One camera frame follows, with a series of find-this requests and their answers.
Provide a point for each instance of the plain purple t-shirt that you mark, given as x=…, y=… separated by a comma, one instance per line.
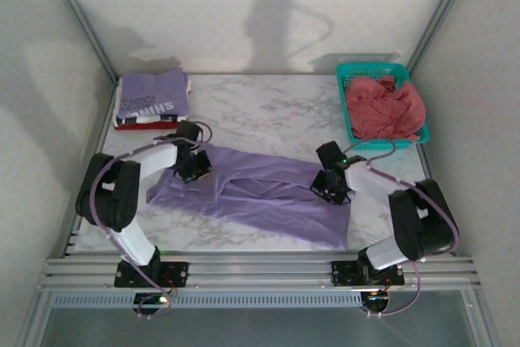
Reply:
x=276, y=200

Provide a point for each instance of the teal plastic basket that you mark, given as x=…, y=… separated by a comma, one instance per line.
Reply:
x=343, y=79

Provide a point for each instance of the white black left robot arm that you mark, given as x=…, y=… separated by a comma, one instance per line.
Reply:
x=154, y=158

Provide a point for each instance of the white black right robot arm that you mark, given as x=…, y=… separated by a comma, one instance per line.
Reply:
x=365, y=180

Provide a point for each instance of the folded red t-shirt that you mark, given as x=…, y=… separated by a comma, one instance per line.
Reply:
x=146, y=126

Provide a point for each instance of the pink t-shirt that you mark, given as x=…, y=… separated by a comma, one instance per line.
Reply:
x=382, y=111

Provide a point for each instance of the black controller board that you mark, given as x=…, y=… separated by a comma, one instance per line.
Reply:
x=152, y=302
x=375, y=302

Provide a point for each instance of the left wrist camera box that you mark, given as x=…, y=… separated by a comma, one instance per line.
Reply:
x=189, y=131

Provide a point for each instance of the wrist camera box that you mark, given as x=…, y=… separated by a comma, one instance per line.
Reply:
x=189, y=131
x=330, y=153

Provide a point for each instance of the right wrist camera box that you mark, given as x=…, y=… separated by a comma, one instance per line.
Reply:
x=330, y=153

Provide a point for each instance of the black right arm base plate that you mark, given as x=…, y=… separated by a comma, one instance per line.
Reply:
x=345, y=271

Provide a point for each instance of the aluminium mounting rail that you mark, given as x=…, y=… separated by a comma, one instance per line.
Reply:
x=260, y=271

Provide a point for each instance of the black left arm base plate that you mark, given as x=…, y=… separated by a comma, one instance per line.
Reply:
x=178, y=271

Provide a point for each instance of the aluminium frame post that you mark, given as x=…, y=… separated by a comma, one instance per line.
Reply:
x=82, y=18
x=436, y=18

